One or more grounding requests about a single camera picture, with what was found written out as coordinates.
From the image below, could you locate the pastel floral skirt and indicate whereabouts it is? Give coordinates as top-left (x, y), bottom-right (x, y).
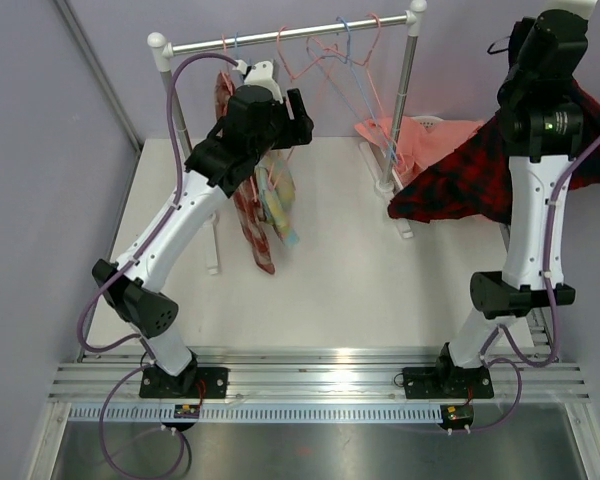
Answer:
top-left (255, 150), bottom-right (299, 247)

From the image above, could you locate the red white checked skirt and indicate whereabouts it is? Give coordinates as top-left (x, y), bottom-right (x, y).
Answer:
top-left (214, 72), bottom-right (275, 275)

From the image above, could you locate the pink wire hanger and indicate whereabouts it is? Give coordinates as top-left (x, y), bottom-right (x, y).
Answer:
top-left (275, 25), bottom-right (343, 83)
top-left (220, 36), bottom-right (235, 94)
top-left (305, 13), bottom-right (406, 171)

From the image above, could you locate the salmon pink skirt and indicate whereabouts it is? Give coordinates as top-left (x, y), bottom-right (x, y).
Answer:
top-left (354, 116), bottom-right (484, 186)

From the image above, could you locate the red black plaid skirt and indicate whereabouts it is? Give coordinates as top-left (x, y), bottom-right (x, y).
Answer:
top-left (386, 19), bottom-right (600, 227)

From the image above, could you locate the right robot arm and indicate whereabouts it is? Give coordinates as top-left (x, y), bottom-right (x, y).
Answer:
top-left (431, 8), bottom-right (588, 398)

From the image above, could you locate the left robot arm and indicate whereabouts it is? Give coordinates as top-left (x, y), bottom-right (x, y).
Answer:
top-left (92, 85), bottom-right (313, 398)

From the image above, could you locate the white plastic basket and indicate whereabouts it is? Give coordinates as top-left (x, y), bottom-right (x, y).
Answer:
top-left (410, 115), bottom-right (443, 131)

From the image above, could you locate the white metal clothes rack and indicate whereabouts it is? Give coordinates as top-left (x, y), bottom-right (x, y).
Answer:
top-left (145, 0), bottom-right (429, 275)

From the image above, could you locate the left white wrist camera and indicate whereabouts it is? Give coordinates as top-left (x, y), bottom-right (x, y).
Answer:
top-left (233, 60), bottom-right (283, 103)

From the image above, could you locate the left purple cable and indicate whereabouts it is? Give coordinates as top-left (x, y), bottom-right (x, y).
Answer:
top-left (77, 53), bottom-right (241, 476)

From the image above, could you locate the purple cable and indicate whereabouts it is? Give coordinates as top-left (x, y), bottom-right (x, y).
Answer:
top-left (77, 53), bottom-right (241, 476)
top-left (394, 114), bottom-right (600, 436)

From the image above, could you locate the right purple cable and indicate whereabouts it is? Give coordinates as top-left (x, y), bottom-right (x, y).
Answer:
top-left (394, 114), bottom-right (600, 436)

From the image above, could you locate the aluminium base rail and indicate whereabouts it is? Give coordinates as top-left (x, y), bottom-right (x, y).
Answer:
top-left (44, 344), bottom-right (592, 404)

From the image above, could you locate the white slotted cable duct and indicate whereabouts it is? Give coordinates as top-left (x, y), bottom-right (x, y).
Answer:
top-left (69, 403), bottom-right (442, 424)

